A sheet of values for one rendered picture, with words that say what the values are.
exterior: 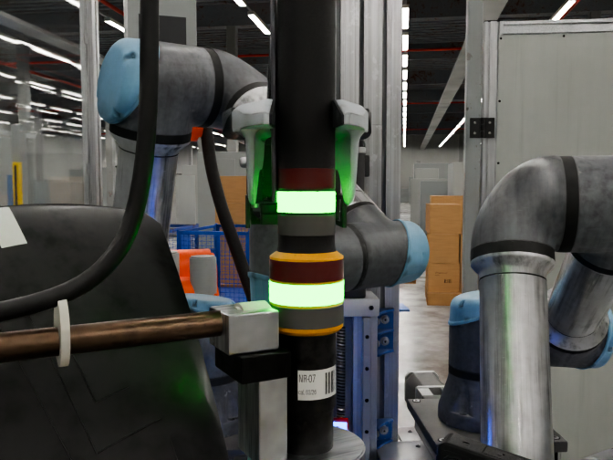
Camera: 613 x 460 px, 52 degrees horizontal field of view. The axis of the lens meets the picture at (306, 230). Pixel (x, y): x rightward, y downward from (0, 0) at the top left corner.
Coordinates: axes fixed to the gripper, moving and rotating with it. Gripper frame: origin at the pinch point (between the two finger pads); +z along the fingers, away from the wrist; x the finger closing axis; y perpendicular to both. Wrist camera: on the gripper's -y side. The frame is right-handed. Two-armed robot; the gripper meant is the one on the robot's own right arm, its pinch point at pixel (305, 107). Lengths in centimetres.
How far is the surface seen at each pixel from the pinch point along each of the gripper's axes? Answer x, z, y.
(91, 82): 47, -139, -23
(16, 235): 17.8, -6.2, 7.4
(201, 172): 108, -1086, -22
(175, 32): 57, -385, -96
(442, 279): -220, -721, 118
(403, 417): -86, -348, 149
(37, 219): 17.1, -8.0, 6.5
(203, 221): 104, -1086, 64
